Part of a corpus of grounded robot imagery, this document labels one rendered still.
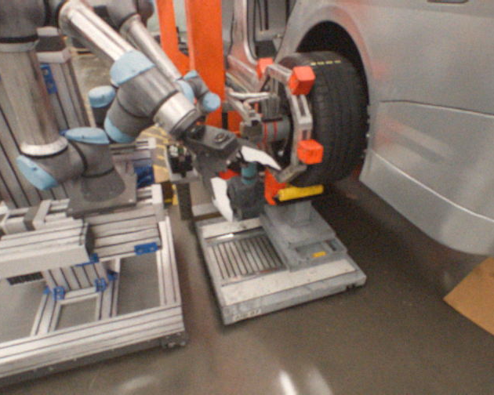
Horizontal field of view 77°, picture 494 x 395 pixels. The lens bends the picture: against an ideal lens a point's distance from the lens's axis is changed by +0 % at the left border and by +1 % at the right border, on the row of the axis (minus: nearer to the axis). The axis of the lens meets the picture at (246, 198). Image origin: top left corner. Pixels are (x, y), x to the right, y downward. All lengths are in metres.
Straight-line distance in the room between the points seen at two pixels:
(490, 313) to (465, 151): 1.27
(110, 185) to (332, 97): 0.93
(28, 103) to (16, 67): 0.09
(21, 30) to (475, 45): 1.07
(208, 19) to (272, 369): 1.70
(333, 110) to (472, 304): 1.33
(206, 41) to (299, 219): 1.12
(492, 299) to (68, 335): 2.13
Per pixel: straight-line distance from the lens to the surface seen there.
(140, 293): 1.64
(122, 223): 1.23
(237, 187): 1.93
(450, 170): 1.08
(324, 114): 1.35
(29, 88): 0.96
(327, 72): 1.45
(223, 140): 0.52
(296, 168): 1.43
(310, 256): 1.85
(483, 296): 2.23
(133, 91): 0.62
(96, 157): 1.11
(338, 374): 1.64
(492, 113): 1.00
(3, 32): 0.92
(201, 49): 1.81
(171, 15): 3.72
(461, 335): 1.99
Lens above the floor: 1.42
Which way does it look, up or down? 34 degrees down
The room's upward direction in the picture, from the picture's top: straight up
